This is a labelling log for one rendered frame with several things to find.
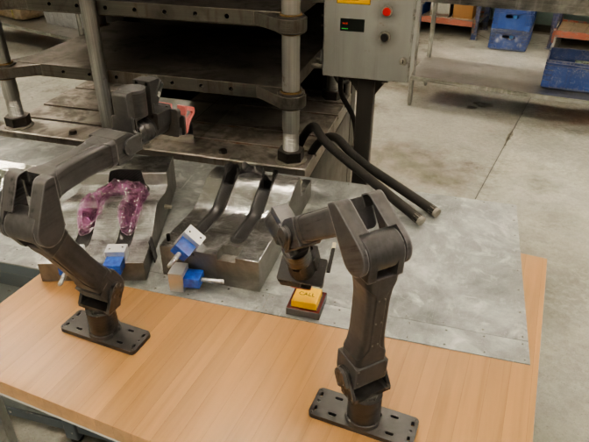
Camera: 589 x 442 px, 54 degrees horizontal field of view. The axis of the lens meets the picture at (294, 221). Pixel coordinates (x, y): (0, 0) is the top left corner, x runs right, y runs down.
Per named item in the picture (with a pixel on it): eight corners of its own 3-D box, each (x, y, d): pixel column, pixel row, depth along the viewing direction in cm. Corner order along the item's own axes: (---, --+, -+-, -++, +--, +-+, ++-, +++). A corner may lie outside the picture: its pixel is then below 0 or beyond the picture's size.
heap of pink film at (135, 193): (138, 235, 151) (134, 210, 147) (71, 236, 151) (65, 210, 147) (157, 188, 173) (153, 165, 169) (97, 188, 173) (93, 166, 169)
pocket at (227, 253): (237, 270, 139) (236, 258, 137) (216, 267, 140) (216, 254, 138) (243, 260, 143) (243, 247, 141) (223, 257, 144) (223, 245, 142)
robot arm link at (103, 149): (104, 122, 120) (-15, 181, 96) (139, 128, 117) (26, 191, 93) (113, 174, 126) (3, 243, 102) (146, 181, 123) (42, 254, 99)
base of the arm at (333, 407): (321, 360, 110) (308, 387, 105) (424, 393, 104) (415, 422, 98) (320, 389, 114) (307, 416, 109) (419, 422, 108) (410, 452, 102)
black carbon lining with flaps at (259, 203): (244, 251, 143) (242, 218, 138) (185, 241, 147) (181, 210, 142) (284, 188, 172) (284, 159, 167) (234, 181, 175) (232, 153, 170)
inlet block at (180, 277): (220, 279, 136) (221, 296, 139) (225, 267, 140) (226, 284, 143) (166, 273, 138) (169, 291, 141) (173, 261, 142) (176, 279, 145)
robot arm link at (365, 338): (335, 373, 106) (349, 229, 88) (365, 360, 109) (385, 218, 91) (353, 397, 102) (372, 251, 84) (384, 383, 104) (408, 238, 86)
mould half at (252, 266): (259, 292, 140) (258, 246, 133) (163, 274, 146) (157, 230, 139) (310, 196, 181) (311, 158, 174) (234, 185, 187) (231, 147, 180)
